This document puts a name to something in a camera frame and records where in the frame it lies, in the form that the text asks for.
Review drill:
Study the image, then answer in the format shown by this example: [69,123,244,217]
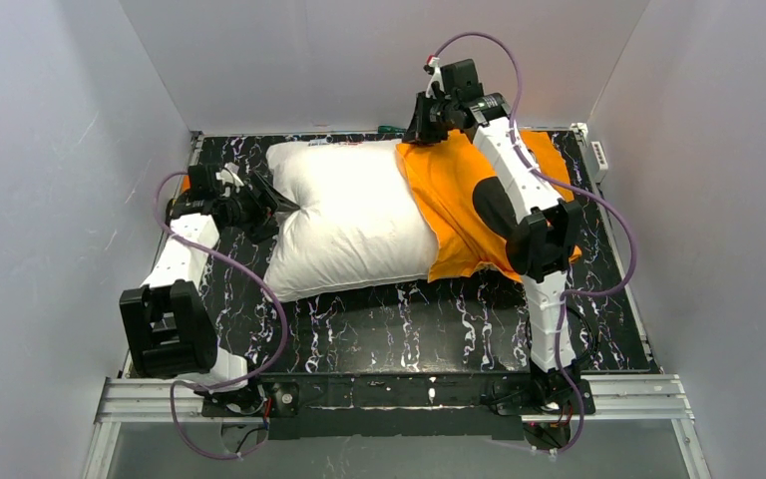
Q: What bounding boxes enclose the orange printed pillowcase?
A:
[395,129,583,284]

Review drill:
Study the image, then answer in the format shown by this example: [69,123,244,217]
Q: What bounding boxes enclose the white pillow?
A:
[263,140,439,302]

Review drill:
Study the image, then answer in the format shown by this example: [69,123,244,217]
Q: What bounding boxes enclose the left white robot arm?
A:
[119,165,299,392]

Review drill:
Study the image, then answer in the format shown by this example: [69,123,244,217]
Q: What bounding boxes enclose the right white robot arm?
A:
[397,56,582,372]

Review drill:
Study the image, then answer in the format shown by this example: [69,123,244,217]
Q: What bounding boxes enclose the white power strip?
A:
[589,141,609,185]

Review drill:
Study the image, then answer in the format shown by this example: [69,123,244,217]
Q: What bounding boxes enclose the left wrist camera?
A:
[216,163,245,196]

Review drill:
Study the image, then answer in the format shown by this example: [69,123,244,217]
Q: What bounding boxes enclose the green handled screwdriver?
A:
[377,125,406,134]

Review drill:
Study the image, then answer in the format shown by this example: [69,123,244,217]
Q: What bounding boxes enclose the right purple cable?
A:
[432,32,639,457]

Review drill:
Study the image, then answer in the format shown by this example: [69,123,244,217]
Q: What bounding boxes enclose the purple cable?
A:
[432,32,639,457]
[153,172,290,461]

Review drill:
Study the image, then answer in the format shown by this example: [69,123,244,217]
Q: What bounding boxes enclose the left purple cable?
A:
[153,172,290,461]

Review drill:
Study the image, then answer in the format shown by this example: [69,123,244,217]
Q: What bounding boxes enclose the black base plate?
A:
[201,371,595,440]

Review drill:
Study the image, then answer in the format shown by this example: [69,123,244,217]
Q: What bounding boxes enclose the black cable loop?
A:
[565,303,599,371]

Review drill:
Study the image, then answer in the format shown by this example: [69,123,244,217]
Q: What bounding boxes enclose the aluminium frame rail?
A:
[81,374,711,478]

